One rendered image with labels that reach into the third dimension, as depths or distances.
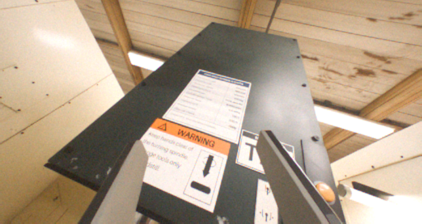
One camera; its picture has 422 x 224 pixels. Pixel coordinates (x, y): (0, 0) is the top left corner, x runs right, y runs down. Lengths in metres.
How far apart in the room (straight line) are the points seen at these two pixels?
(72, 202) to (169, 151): 1.32
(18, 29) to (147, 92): 0.96
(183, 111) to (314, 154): 0.26
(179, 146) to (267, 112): 0.21
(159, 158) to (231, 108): 0.18
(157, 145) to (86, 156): 0.11
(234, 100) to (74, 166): 0.31
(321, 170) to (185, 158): 0.23
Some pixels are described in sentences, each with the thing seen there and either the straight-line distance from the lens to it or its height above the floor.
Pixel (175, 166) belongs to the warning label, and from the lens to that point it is 0.24.
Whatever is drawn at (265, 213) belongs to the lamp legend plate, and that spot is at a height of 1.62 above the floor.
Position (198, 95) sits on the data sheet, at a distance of 0.33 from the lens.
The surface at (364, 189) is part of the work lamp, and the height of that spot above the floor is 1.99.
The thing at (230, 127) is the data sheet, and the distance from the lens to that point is 0.28.
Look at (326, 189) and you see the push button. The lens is 0.30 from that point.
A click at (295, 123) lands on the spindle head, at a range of 0.35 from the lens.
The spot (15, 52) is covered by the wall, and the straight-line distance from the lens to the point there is 1.25.
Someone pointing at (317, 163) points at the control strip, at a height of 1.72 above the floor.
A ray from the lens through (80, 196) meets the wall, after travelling 1.53.
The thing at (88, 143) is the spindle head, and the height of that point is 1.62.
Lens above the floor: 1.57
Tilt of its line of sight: 41 degrees up
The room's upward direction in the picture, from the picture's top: 26 degrees clockwise
